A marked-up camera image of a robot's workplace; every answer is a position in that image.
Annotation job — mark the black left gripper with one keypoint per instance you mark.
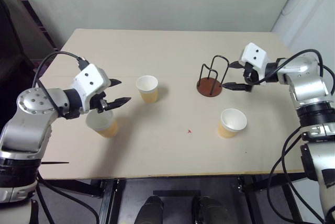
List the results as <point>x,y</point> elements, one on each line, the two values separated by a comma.
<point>98,102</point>

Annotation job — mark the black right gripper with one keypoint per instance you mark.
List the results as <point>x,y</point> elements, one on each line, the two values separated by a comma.
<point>250,73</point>

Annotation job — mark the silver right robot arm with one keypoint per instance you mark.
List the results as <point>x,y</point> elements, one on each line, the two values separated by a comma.
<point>311,109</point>

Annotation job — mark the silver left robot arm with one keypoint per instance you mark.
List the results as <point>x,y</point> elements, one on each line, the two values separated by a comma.
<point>28,119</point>

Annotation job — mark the yellow paper cup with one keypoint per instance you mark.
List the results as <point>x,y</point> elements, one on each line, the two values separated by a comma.
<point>103,124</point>
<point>148,89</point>
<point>231,124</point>

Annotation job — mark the dark rounded robot foot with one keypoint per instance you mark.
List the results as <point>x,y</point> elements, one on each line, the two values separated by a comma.
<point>149,211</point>
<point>208,209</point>

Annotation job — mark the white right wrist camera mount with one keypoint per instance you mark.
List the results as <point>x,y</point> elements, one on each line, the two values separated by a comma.
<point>254,58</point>

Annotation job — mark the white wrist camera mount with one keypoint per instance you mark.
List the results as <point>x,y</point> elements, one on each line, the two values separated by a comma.
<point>90,82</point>
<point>254,58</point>

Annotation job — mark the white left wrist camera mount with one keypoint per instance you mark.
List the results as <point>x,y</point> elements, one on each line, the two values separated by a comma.
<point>90,82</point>

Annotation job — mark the black table frame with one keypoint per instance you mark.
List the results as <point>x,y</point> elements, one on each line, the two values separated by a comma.
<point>183,195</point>

